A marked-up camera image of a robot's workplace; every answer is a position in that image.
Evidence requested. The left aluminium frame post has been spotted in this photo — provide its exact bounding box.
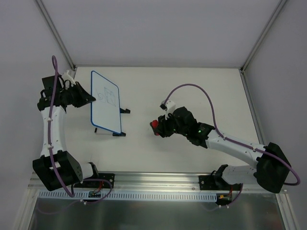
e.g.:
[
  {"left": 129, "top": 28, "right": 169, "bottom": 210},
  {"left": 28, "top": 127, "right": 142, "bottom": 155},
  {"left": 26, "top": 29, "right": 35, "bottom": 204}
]
[{"left": 34, "top": 0, "right": 76, "bottom": 69}]

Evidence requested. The right aluminium frame post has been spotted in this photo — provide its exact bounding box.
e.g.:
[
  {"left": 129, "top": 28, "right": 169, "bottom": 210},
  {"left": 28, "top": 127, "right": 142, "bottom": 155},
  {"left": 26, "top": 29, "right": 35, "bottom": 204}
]
[{"left": 239, "top": 0, "right": 288, "bottom": 72}]

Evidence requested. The white slotted cable duct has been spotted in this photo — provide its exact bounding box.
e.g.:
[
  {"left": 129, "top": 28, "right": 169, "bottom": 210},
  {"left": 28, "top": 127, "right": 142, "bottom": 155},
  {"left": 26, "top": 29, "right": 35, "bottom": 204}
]
[{"left": 38, "top": 190, "right": 218, "bottom": 202}]

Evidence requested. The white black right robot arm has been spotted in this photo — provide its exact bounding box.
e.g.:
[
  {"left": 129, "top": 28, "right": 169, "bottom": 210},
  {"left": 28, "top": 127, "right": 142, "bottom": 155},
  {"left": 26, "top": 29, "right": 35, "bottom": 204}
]
[{"left": 150, "top": 107, "right": 291, "bottom": 194}]

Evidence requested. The blue framed whiteboard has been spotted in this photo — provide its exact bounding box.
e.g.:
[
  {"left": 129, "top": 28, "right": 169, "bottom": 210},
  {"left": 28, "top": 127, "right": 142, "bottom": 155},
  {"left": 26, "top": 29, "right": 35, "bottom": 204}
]
[{"left": 90, "top": 70, "right": 122, "bottom": 133}]

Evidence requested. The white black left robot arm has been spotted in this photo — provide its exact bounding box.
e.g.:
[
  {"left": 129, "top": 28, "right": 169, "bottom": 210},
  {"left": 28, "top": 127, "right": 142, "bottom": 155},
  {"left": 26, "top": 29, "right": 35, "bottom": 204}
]
[{"left": 33, "top": 73, "right": 100, "bottom": 191}]

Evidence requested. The red black whiteboard eraser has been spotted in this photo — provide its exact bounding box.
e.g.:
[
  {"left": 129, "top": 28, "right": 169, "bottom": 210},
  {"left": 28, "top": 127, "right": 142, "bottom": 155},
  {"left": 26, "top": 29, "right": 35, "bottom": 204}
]
[{"left": 150, "top": 120, "right": 159, "bottom": 133}]

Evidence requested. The black whiteboard foot clip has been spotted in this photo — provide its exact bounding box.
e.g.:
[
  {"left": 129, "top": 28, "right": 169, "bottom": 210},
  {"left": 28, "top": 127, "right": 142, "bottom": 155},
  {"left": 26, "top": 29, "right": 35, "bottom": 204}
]
[
  {"left": 112, "top": 132, "right": 126, "bottom": 137},
  {"left": 120, "top": 108, "right": 130, "bottom": 114}
]

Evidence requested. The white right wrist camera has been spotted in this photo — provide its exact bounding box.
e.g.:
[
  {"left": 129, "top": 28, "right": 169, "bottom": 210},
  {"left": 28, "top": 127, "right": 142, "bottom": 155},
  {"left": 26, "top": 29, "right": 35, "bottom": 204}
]
[{"left": 160, "top": 99, "right": 176, "bottom": 115}]

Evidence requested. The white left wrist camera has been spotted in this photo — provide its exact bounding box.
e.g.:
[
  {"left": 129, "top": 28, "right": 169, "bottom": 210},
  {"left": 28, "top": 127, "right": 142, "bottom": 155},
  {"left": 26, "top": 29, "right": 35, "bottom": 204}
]
[{"left": 62, "top": 69, "right": 75, "bottom": 85}]

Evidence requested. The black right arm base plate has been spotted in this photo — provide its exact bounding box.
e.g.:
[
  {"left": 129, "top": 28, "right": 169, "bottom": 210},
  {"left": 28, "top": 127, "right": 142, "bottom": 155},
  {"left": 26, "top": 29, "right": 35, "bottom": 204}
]
[{"left": 198, "top": 174, "right": 241, "bottom": 191}]

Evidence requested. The aluminium mounting rail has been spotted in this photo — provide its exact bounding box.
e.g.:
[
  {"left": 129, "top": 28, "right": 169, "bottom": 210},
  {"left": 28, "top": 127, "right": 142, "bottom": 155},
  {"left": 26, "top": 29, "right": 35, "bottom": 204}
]
[{"left": 27, "top": 169, "right": 287, "bottom": 192}]

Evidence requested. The aluminium frame post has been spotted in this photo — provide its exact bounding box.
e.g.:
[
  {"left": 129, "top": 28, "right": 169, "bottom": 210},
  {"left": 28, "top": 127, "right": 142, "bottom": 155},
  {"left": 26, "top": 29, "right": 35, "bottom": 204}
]
[
  {"left": 34, "top": 0, "right": 76, "bottom": 69},
  {"left": 239, "top": 0, "right": 288, "bottom": 72}
]

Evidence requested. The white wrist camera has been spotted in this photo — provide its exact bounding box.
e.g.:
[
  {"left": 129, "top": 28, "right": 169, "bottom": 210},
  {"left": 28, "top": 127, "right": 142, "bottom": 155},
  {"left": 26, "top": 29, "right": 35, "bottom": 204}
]
[
  {"left": 62, "top": 69, "right": 75, "bottom": 85},
  {"left": 160, "top": 99, "right": 176, "bottom": 115}
]

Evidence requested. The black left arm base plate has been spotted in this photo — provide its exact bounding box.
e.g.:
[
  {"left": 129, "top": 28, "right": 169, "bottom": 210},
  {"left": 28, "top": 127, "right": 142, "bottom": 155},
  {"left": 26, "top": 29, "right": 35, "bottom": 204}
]
[{"left": 73, "top": 172, "right": 115, "bottom": 189}]

